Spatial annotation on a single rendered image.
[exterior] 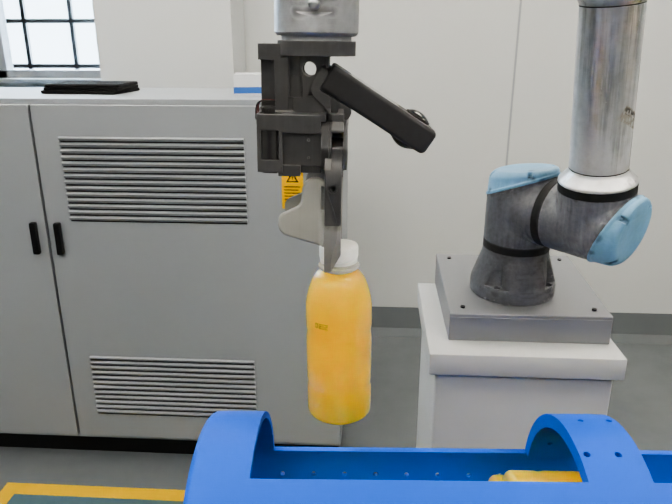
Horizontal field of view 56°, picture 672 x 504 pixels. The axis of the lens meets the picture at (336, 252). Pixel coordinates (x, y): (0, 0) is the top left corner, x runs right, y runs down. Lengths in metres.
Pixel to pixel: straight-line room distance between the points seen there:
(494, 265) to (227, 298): 1.42
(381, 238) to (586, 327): 2.50
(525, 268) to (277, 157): 0.64
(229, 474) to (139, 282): 1.81
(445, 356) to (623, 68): 0.50
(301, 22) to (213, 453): 0.44
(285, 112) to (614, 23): 0.52
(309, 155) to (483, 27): 2.89
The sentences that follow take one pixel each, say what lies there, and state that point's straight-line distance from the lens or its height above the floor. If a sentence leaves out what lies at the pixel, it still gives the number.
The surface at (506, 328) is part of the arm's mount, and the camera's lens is 1.11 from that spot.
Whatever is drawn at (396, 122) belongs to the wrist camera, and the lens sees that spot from 0.58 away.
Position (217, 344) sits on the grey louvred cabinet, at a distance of 2.47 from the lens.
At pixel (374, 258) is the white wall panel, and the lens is 3.59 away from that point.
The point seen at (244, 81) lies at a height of 1.50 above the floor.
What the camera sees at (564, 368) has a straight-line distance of 1.11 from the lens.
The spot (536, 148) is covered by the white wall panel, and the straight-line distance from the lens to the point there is 3.54.
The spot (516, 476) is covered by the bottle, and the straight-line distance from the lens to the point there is 0.77.
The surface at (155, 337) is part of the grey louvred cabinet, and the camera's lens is 2.52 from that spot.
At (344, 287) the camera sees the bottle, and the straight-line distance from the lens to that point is 0.61.
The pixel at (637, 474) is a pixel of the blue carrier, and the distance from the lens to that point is 0.74.
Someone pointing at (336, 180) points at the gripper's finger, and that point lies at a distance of 0.56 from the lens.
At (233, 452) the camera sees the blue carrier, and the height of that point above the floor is 1.23.
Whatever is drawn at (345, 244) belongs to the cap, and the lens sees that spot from 0.62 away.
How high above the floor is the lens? 1.64
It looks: 19 degrees down
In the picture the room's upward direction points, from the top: straight up
